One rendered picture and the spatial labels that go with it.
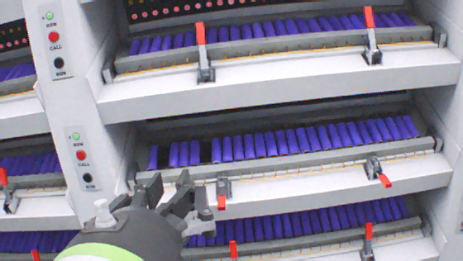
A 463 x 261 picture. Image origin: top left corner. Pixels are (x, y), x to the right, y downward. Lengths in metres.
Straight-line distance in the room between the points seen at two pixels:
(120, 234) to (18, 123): 0.48
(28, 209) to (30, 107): 0.22
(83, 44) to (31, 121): 0.17
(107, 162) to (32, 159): 0.27
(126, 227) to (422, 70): 0.52
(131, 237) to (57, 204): 0.53
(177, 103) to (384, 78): 0.33
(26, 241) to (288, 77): 0.74
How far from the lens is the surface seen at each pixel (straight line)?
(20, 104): 0.73
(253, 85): 0.59
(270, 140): 0.73
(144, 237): 0.27
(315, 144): 0.72
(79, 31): 0.62
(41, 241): 0.98
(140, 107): 0.62
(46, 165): 0.85
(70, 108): 0.65
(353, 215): 0.86
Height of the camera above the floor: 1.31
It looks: 20 degrees down
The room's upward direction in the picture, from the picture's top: 8 degrees counter-clockwise
